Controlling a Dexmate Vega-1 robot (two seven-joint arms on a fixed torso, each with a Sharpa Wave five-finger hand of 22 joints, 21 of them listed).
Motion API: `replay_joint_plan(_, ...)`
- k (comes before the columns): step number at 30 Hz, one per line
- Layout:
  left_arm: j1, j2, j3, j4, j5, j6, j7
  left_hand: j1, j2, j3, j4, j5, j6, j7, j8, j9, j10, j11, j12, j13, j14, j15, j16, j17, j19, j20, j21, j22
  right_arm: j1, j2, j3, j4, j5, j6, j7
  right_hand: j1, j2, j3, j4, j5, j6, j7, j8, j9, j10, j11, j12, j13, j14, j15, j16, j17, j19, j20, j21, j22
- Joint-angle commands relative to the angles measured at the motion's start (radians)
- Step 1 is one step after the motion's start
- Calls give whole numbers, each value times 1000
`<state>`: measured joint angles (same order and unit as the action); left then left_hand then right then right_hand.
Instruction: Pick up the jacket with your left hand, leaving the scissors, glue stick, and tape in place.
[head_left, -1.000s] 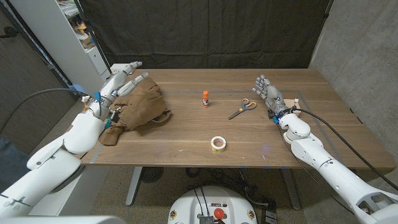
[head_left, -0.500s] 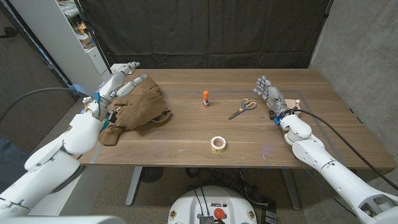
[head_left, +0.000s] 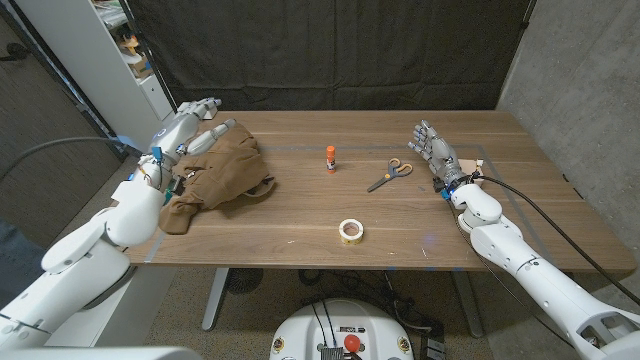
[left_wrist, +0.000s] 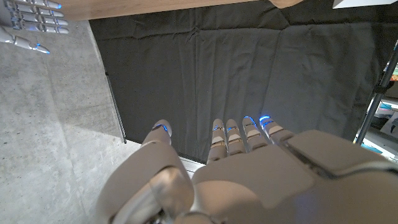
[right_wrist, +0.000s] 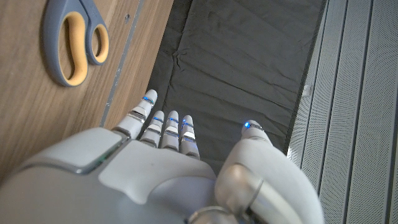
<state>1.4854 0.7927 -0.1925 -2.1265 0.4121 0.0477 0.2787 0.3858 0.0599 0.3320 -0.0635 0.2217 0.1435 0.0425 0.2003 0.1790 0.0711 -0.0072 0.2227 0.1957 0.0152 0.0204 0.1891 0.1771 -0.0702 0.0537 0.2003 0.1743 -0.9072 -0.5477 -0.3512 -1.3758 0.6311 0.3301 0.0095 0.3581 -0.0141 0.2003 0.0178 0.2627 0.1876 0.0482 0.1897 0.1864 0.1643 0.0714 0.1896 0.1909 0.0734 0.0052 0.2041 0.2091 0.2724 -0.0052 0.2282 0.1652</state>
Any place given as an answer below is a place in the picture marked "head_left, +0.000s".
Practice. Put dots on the black backdrop stand pole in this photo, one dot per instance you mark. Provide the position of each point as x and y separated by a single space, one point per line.
150 60

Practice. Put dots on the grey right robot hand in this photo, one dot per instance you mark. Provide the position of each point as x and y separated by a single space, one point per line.
442 155

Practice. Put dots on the white tape roll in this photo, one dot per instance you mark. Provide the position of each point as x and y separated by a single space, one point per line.
350 240

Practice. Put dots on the brown jacket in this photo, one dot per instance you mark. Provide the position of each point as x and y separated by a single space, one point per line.
225 170

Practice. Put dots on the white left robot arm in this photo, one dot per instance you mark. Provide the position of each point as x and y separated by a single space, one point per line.
85 255

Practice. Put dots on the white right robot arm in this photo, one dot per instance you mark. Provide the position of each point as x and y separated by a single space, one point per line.
545 285

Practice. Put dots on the yellow toy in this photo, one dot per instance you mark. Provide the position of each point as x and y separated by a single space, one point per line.
130 45

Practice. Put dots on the black backdrop curtain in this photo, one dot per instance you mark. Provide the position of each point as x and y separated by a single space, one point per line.
340 50

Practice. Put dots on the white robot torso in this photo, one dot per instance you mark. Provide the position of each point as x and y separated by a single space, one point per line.
340 325

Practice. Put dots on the black round floor base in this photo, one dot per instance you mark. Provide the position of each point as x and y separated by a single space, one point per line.
244 280

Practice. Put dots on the grey table leg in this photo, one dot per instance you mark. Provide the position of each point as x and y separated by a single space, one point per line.
469 305
215 300

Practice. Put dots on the person in blue jeans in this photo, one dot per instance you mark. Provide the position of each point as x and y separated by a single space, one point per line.
17 260

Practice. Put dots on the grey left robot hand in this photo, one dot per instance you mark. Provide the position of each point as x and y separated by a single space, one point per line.
175 135

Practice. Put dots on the orange glue stick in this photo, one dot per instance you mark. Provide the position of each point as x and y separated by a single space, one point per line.
331 160

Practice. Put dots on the cardboard box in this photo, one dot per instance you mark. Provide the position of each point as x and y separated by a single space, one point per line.
140 67

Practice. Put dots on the white shelf cabinet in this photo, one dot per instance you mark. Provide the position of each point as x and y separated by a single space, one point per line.
95 75

